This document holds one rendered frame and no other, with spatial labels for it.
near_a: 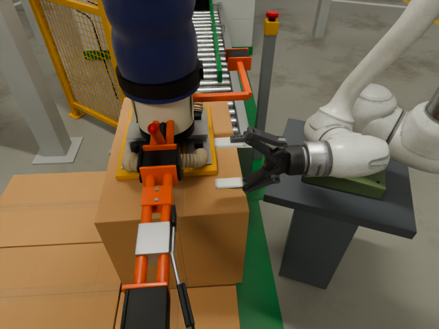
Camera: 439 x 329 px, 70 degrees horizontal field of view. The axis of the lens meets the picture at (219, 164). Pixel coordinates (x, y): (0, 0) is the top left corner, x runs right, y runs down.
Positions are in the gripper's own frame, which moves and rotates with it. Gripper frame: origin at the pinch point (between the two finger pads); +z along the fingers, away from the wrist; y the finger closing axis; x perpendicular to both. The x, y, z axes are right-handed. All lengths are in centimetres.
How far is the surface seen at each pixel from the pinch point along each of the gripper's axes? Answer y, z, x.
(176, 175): -0.7, 10.2, -3.5
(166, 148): -2.6, 12.6, 4.1
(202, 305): 53, 7, -12
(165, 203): -1.9, 12.2, -12.8
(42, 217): 52, 72, 29
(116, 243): 22.2, 28.9, -5.6
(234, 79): 49, -19, 129
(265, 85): 45, -37, 115
